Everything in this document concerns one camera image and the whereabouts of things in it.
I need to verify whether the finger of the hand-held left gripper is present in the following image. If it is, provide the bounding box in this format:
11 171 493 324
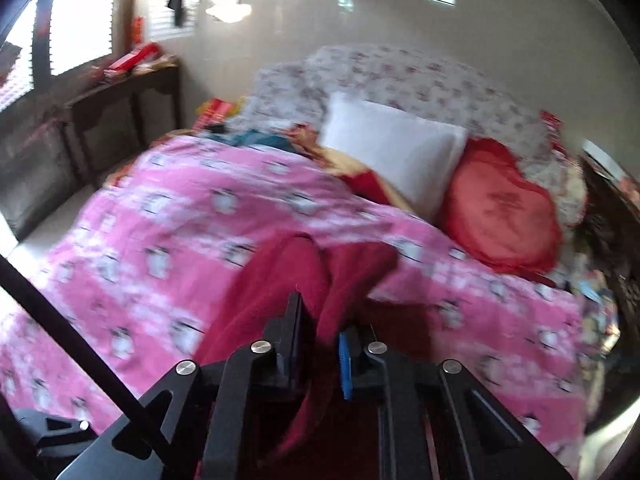
12 407 96 466

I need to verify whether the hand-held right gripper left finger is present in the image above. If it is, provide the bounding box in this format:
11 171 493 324
55 292 321 480

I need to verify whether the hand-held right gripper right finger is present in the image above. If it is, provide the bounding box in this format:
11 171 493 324
337 325 576 480

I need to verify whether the dark red garment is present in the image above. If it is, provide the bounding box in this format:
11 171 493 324
197 232 436 480

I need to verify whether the pile of colourful clothes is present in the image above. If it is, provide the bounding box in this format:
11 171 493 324
575 255 622 352

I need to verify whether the yellow cloth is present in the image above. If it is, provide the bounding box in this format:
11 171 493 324
280 125 416 211

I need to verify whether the pink penguin print blanket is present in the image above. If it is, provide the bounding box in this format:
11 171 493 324
0 132 591 480

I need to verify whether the teal cloth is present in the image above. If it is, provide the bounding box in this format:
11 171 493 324
210 127 296 152

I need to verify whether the white pillow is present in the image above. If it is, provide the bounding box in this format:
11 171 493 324
317 92 471 223

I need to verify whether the red heart-shaped cushion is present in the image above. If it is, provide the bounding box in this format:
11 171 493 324
437 137 563 276

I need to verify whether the red and yellow packet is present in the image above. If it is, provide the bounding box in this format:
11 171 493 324
197 97 236 129

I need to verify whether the dark low cabinet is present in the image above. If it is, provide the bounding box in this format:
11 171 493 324
0 95 87 241

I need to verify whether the floral padded headboard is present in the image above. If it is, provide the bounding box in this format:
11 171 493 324
240 45 586 226

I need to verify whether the dark wooden console table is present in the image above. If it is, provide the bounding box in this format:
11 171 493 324
62 60 183 186

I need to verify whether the dark carved wooden nightstand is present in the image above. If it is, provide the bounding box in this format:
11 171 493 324
580 140 640 311

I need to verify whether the red patterned gift bag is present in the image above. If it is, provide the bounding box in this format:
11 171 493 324
540 110 567 147

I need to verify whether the long red box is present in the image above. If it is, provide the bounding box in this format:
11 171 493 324
102 42 162 81

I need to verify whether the window with blinds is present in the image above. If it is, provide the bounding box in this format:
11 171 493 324
0 0 132 111

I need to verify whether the black cable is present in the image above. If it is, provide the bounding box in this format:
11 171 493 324
0 254 173 463

